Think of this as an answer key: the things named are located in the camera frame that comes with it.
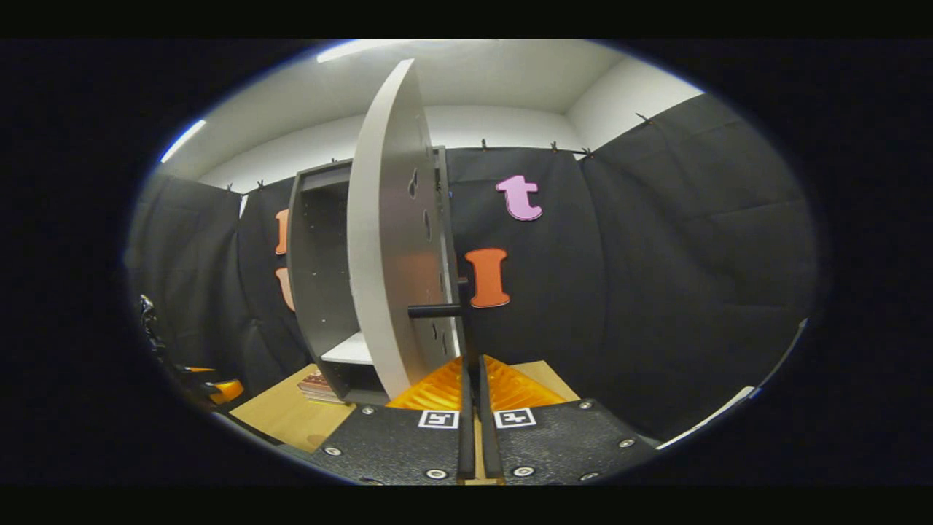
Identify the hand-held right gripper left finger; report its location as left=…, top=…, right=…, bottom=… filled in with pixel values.
left=306, top=355, right=476, bottom=486

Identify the ceiling light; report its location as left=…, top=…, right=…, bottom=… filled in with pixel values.
left=160, top=119, right=207, bottom=163

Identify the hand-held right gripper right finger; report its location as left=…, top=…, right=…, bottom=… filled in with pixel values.
left=477, top=355, right=660, bottom=483

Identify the white panel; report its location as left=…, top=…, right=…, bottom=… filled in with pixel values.
left=658, top=317, right=808, bottom=450

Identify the stack of books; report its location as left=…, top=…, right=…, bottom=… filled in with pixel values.
left=297, top=370, right=347, bottom=404

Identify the grey cabinet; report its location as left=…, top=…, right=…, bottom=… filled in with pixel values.
left=286, top=146, right=467, bottom=406

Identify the white cabinet door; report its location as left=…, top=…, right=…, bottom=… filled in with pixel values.
left=347, top=58, right=471, bottom=400

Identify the black backdrop cloth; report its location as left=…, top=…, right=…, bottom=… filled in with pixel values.
left=124, top=93, right=817, bottom=442

